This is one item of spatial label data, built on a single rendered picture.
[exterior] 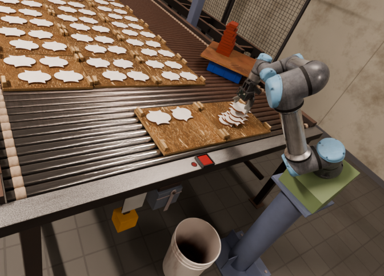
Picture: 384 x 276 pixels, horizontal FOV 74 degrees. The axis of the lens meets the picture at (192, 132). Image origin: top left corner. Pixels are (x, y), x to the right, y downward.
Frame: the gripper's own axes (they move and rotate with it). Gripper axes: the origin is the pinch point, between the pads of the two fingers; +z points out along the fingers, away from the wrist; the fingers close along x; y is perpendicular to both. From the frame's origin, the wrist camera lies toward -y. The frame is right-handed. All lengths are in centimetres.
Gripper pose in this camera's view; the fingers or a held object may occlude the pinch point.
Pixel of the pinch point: (240, 107)
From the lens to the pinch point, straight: 163.5
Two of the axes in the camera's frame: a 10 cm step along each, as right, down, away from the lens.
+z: -3.2, 7.5, 5.7
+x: 5.8, 6.3, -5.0
